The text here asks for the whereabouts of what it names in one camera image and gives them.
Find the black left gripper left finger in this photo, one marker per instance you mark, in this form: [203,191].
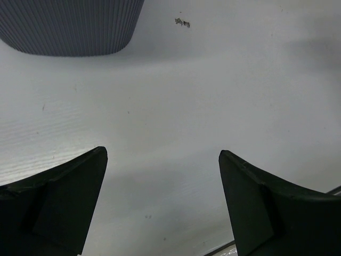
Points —
[50,213]

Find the aluminium frame rail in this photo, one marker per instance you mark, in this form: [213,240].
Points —
[335,191]

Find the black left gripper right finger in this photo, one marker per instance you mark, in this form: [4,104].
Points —
[272,216]

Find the grey mesh waste bin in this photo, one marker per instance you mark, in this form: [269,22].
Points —
[68,28]

